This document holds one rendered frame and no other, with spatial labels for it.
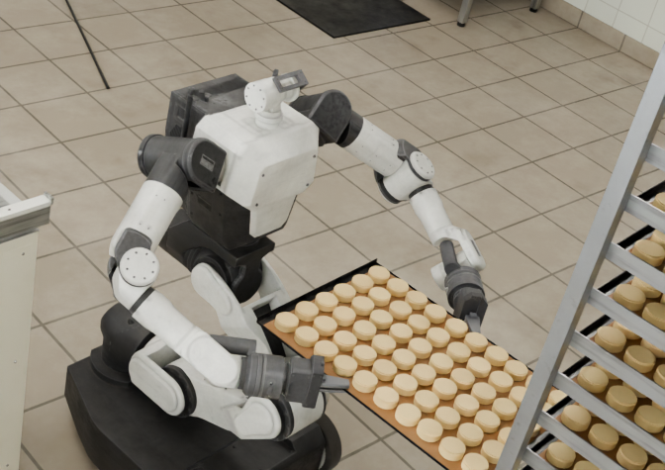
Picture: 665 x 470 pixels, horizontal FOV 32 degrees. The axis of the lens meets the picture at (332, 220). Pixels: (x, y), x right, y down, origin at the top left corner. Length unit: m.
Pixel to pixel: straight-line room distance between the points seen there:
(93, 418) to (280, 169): 0.94
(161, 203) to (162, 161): 0.10
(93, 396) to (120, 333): 0.18
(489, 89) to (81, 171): 2.18
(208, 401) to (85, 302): 0.89
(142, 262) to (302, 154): 0.48
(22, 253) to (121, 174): 1.82
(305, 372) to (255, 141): 0.52
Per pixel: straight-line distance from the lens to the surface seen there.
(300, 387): 2.35
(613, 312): 1.91
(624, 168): 1.78
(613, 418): 1.99
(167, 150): 2.44
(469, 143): 5.14
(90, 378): 3.24
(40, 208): 2.58
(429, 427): 2.32
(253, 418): 2.80
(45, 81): 4.95
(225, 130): 2.52
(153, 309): 2.32
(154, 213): 2.37
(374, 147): 2.79
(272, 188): 2.56
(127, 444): 3.07
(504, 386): 2.49
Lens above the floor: 2.34
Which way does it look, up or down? 33 degrees down
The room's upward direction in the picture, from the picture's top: 14 degrees clockwise
